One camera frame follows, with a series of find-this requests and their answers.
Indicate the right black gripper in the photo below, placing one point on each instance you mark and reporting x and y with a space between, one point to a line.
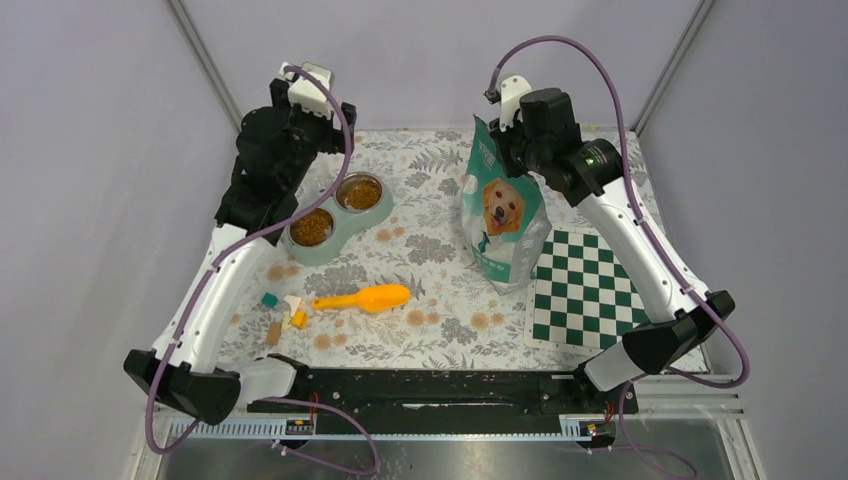
511 168

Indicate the green dog food bag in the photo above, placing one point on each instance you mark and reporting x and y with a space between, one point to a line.
503 219

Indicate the orange plastic scoop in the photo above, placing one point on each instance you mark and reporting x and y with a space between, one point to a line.
373 299

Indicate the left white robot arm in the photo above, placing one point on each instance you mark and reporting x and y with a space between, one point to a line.
276 147

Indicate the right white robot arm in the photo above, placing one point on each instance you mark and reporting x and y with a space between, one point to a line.
537 132

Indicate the green double pet bowl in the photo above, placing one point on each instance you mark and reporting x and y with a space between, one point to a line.
345 221

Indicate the green white chessboard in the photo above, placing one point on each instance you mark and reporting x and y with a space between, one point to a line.
581 300

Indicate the floral tablecloth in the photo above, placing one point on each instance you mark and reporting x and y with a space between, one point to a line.
454 318

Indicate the white toy block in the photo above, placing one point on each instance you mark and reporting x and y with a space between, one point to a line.
293 303

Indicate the yellow toy block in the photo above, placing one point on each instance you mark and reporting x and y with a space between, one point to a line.
299 320

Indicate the teal toy block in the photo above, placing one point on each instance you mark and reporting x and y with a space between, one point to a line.
269 300

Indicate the brown wooden block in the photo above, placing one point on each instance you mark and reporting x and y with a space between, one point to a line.
273 333

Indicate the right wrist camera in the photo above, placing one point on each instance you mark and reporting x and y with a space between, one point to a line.
507 93

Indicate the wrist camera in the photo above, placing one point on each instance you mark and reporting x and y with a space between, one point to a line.
507 93
304 93

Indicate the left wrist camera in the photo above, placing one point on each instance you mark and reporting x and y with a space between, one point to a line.
304 93

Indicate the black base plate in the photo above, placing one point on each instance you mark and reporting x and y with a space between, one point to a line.
349 389

